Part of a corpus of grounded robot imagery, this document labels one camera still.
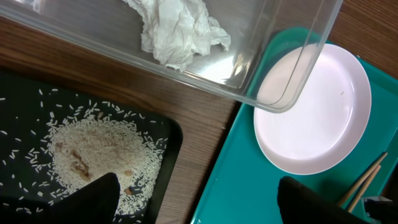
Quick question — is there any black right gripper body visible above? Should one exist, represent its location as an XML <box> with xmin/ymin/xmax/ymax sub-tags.
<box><xmin>361</xmin><ymin>196</ymin><xmax>397</xmax><ymax>224</ymax></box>

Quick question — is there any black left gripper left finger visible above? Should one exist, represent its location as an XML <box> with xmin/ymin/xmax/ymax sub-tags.
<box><xmin>1</xmin><ymin>172</ymin><xmax>120</xmax><ymax>224</ymax></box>

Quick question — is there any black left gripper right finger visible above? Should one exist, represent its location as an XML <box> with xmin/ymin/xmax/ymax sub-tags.
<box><xmin>277</xmin><ymin>176</ymin><xmax>365</xmax><ymax>224</ymax></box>

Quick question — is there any white rice pile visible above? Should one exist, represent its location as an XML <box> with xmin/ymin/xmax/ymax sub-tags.
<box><xmin>48</xmin><ymin>118</ymin><xmax>161</xmax><ymax>217</ymax></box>

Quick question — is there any white napkin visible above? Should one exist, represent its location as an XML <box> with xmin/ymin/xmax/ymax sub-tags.
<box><xmin>124</xmin><ymin>0</ymin><xmax>231</xmax><ymax>72</ymax></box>

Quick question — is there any wooden chopstick right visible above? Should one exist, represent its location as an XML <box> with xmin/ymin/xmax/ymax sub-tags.
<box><xmin>346</xmin><ymin>165</ymin><xmax>381</xmax><ymax>213</ymax></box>

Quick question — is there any wooden chopstick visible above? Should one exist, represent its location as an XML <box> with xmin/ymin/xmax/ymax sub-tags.
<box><xmin>337</xmin><ymin>152</ymin><xmax>388</xmax><ymax>207</ymax></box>
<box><xmin>346</xmin><ymin>165</ymin><xmax>381</xmax><ymax>213</ymax></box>

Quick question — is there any wooden chopstick left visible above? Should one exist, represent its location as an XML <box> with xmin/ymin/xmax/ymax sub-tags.
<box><xmin>337</xmin><ymin>152</ymin><xmax>388</xmax><ymax>207</ymax></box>

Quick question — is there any teal serving tray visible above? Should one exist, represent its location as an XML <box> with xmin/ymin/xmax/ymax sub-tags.
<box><xmin>190</xmin><ymin>26</ymin><xmax>398</xmax><ymax>224</ymax></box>

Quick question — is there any black plastic tray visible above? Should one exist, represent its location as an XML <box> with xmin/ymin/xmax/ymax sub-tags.
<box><xmin>1</xmin><ymin>70</ymin><xmax>183</xmax><ymax>223</ymax></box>

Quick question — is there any large pink plate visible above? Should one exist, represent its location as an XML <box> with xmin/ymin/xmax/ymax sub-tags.
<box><xmin>253</xmin><ymin>44</ymin><xmax>372</xmax><ymax>175</ymax></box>

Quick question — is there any clear plastic bin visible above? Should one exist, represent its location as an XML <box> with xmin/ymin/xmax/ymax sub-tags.
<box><xmin>1</xmin><ymin>0</ymin><xmax>342</xmax><ymax>113</ymax></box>

